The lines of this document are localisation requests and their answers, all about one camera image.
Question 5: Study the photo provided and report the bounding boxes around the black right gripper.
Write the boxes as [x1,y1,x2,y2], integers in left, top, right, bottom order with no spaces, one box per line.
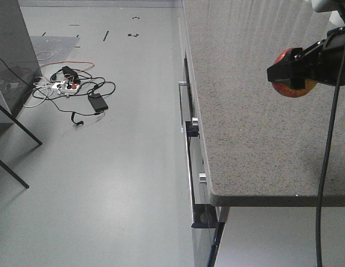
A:
[267,27,345,90]

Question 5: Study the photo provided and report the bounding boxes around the red yellow apple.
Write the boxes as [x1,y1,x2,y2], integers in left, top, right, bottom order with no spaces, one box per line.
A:
[267,46,318,98]

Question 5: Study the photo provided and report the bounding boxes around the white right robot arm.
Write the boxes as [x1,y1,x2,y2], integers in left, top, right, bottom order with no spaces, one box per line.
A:
[267,1,345,98]

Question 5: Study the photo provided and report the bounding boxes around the grey stone countertop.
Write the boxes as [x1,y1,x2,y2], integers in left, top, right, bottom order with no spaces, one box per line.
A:
[184,1,333,207]

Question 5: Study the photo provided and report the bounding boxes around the black power adapter brick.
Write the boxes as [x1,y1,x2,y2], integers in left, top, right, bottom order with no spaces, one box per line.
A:
[88,93,108,112]

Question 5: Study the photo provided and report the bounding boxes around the white power strip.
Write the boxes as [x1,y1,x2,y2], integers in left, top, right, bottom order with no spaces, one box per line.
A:
[52,81,80,97]

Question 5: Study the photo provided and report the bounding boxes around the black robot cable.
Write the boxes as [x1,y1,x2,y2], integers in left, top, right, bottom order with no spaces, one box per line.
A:
[316,5,345,267]

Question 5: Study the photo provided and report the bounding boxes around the orange extension cable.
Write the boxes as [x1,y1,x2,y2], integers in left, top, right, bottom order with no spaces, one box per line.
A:
[38,60,95,73]

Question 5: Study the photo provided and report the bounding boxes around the white cable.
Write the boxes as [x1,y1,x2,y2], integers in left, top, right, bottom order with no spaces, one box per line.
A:
[22,51,62,108]

